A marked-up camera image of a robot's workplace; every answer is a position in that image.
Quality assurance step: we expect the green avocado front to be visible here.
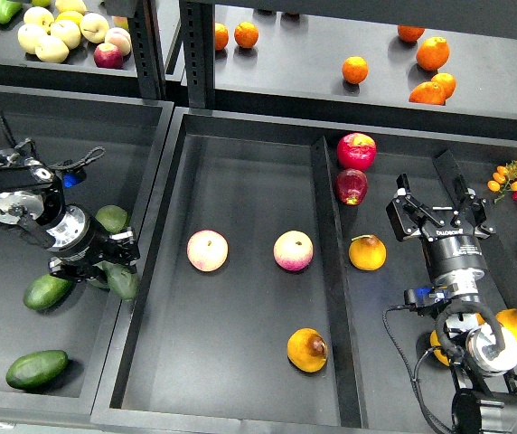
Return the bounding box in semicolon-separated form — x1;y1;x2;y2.
5;350;70;390

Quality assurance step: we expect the pink yellow apple left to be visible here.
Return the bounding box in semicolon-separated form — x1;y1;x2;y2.
187;230;229;272

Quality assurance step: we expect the orange top shelf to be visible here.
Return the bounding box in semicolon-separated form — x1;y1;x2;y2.
397;25;425;43

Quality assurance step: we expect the pink yellow apple right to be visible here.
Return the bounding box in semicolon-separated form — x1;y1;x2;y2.
273;231;314;272

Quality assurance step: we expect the dark green avocado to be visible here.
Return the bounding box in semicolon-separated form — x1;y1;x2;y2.
102;261;140;300

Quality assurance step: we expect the red apple on shelf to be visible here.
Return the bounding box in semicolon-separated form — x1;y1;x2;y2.
93;42;124;70

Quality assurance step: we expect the black shelf post right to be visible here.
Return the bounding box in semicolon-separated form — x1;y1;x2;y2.
179;1;215;109

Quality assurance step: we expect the green avocado top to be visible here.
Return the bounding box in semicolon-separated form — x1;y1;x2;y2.
95;204;129;234

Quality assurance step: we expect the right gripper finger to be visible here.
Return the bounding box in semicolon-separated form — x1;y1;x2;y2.
386;174;439;242
450;175;489;235

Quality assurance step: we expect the black shelf post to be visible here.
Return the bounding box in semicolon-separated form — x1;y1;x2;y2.
128;0;166;100
179;1;215;109

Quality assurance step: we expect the black centre tray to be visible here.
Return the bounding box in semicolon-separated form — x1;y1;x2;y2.
91;108;517;433

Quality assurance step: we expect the yellow pear with brown end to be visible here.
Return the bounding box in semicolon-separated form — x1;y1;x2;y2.
287;328;328;373

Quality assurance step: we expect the black left tray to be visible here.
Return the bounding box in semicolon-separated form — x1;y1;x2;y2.
0;86;173;424

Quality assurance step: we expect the orange middle shelf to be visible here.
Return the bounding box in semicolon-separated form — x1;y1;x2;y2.
342;56;369;85

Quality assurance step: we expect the large orange shelf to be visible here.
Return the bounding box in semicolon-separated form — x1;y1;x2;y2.
416;36;450;71

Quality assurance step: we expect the green avocado lower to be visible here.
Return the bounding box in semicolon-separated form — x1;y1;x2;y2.
87;278;109;290

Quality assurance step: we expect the orange front right shelf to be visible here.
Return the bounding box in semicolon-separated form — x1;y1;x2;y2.
409;81;447;105

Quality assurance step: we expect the pink yellow apple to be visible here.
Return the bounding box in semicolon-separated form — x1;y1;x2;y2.
273;231;314;272
187;230;229;272

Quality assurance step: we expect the black tray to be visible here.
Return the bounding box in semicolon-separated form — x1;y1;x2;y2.
0;86;173;424
91;108;517;433

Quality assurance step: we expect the black shelf post left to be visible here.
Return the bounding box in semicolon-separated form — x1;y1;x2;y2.
128;0;166;100

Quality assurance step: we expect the bright red apple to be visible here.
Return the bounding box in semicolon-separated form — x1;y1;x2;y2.
336;133;377;172

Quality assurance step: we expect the green avocado under arm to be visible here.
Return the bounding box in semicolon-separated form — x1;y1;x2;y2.
23;274;74;312

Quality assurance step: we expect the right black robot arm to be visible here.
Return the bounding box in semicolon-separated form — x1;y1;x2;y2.
386;175;517;433

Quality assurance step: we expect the yellow pear with stem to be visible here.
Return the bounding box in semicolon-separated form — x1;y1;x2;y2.
348;234;387;271

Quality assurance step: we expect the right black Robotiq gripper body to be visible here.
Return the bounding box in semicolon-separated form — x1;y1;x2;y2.
419;206;496;289

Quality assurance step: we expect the dark red apple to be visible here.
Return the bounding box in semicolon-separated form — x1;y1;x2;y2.
334;168;368;206

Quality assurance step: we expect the orange far left shelf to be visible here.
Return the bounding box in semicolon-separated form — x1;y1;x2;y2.
214;23;230;52

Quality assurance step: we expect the pale peach on shelf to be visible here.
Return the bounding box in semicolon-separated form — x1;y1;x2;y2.
104;27;132;57

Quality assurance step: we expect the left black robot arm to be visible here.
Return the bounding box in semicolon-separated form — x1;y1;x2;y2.
0;108;140;284

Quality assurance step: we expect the yellow pear right front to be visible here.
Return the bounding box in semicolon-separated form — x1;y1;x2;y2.
429;330;449;366

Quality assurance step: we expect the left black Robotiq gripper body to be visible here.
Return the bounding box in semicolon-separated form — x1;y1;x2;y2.
47;205;140;280

